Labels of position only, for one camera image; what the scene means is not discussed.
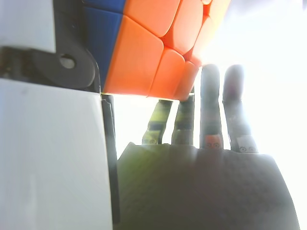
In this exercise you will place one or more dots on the multicolour puzzle cube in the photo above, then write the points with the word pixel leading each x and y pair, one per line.
pixel 139 60

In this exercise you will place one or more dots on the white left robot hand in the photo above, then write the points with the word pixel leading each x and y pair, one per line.
pixel 192 187

